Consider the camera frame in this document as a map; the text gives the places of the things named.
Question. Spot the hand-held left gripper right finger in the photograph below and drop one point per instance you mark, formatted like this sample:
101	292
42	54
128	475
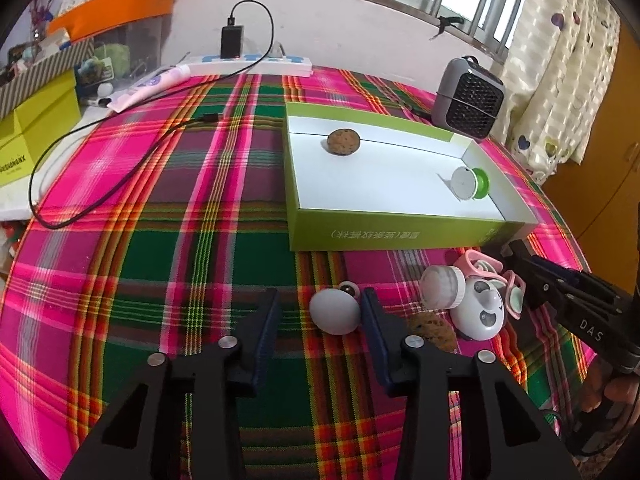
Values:
372	342

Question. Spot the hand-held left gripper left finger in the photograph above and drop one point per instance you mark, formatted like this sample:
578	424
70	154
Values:
267	332

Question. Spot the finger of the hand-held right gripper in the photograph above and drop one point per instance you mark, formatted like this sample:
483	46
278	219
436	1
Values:
545	295
540	265

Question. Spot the white egg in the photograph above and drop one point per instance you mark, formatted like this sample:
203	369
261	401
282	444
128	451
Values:
334	311

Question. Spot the brown sponge ball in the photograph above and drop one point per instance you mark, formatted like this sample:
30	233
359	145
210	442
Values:
430	330
344	142

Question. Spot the pink goggles toy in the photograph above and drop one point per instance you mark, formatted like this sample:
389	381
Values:
472	260

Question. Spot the clear jar with white lid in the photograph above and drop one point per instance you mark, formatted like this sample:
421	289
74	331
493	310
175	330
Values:
442	287

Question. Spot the person's right hand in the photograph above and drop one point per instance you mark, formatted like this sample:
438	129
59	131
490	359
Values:
617	392

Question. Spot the white panda toy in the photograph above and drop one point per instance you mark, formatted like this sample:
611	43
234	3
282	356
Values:
477	312

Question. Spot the green and white spool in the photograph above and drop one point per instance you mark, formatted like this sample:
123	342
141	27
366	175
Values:
470	184

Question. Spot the wooden cabinet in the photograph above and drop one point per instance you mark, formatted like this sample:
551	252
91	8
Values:
605	170

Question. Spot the plaid tablecloth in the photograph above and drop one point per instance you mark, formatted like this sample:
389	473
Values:
175	240

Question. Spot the grey mini heater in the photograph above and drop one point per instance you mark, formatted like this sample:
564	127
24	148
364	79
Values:
467	100

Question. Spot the patterned cream curtain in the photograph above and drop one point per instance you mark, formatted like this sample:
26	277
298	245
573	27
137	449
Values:
555	70

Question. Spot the black clip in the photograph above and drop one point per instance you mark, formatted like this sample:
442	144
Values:
447	22

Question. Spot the white blue power strip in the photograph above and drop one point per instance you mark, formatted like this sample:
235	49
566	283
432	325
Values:
280	66

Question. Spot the pink white tube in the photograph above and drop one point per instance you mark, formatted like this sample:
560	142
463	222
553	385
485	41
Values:
145	89

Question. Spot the small white ball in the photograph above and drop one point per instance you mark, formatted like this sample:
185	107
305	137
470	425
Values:
105	90

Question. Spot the black charger adapter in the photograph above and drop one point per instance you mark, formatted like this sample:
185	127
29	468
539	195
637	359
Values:
232	42

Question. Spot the yellow-green cardboard box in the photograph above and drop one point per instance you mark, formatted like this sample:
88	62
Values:
35	135

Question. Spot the striped cardboard box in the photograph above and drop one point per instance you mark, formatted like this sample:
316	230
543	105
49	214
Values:
45	72

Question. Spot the clear bin with orange lid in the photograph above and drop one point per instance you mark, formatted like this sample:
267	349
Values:
120	15

